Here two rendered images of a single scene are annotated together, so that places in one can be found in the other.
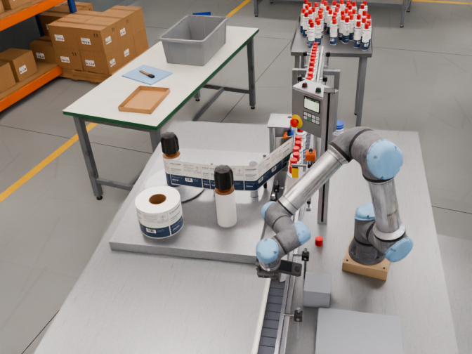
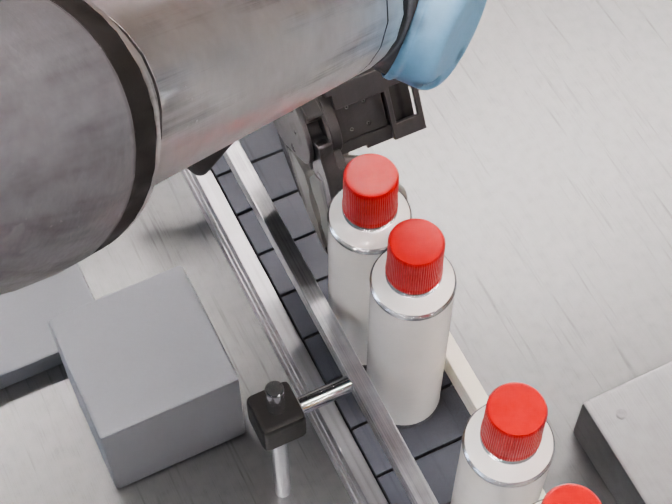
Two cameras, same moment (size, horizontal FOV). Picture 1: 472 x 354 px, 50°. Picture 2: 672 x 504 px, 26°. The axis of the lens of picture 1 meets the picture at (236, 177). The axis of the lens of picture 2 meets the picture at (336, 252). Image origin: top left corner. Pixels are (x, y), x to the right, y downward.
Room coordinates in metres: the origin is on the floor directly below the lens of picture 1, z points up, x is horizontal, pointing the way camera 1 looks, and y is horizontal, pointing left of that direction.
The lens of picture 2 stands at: (1.77, -0.47, 1.79)
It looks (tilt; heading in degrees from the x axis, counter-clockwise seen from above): 59 degrees down; 141
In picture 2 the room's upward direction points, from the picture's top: straight up
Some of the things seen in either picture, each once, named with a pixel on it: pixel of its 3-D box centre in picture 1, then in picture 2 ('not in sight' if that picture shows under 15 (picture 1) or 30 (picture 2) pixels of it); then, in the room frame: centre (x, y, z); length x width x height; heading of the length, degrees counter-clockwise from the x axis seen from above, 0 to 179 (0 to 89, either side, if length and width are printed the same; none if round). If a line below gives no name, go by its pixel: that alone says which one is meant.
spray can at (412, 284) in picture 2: not in sight; (408, 325); (1.47, -0.16, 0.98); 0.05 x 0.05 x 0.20
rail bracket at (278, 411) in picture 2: (299, 263); (307, 428); (1.46, -0.23, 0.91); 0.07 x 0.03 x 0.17; 77
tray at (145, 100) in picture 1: (145, 99); not in sight; (3.25, 0.60, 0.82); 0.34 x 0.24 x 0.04; 161
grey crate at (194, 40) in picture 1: (196, 40); not in sight; (4.10, 0.25, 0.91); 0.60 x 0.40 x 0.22; 159
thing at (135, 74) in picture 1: (147, 74); not in sight; (3.70, 0.63, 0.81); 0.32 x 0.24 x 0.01; 51
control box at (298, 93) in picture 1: (314, 109); not in sight; (1.88, -0.34, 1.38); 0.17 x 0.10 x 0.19; 42
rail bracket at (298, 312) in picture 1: (291, 323); not in sight; (1.16, -0.16, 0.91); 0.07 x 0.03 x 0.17; 77
